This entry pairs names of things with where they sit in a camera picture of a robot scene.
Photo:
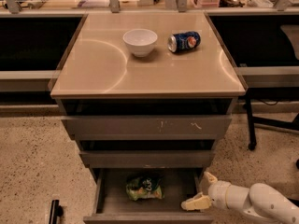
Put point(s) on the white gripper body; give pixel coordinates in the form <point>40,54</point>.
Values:
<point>218,192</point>

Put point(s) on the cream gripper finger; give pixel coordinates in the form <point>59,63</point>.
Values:
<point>197,202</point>
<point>210,178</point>

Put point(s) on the green rice chip bag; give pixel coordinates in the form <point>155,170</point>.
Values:
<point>144,187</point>

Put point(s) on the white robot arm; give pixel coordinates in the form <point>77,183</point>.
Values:
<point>260,203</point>

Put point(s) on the middle grey drawer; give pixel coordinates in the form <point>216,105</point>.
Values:
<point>147,159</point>

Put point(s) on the grey drawer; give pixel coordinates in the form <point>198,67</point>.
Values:
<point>147,159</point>
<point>113,206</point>
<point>202,127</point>

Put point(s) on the top grey drawer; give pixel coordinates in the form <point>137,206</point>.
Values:
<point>202,127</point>

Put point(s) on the bottom grey drawer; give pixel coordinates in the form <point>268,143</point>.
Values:
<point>113,206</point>

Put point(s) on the grey drawer cabinet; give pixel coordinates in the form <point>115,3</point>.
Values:
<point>101,77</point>

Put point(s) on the black table leg with caster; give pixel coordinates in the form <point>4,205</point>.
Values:
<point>252,137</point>

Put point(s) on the blue pepsi can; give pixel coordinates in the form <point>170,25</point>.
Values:
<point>183,41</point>

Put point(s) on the black object on floor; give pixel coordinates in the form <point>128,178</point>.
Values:
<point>56,212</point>

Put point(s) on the white bowl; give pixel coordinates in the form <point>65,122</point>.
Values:
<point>140,42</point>

